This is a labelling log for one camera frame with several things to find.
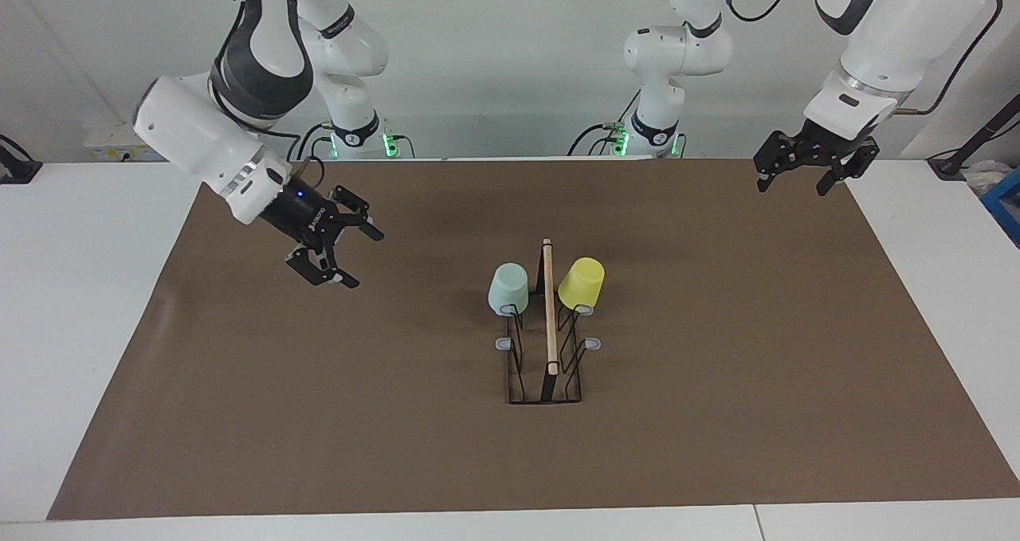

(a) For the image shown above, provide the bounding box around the black wire cup rack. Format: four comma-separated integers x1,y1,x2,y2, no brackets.
495,238,602,405

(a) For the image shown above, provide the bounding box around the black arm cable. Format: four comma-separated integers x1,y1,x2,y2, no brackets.
716,0,1003,116
209,67,326,190

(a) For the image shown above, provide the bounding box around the black clamp mount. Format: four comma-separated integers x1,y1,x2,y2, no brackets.
0,135,43,185

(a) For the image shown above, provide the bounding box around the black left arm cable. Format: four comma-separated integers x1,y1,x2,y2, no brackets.
716,0,1003,116

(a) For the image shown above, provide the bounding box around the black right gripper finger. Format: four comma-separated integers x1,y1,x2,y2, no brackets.
328,185,385,243
285,245,359,289

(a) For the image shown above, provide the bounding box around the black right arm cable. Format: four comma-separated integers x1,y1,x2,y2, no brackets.
209,67,326,190

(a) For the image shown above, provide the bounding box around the light green plastic cup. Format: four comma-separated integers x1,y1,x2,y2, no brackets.
488,263,531,316

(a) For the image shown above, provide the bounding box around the white crumpled packaging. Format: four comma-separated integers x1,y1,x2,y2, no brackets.
963,161,1010,197

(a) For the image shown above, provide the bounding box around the blue bin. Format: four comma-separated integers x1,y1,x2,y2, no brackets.
980,167,1020,247

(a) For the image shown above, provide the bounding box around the brown table mat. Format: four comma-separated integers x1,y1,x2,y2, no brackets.
46,159,1020,521

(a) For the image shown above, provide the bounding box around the white wall socket box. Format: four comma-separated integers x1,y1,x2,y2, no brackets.
83,121,171,162

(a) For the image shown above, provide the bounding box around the yellow plastic cup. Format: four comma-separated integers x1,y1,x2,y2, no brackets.
558,257,606,313

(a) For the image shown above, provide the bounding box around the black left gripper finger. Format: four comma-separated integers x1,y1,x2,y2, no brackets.
755,132,806,194
816,141,881,197

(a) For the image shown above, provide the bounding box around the black stand pole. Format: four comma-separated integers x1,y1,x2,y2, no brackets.
927,93,1020,181

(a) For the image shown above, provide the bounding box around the black base cable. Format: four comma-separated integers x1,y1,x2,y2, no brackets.
567,85,642,157
297,123,335,161

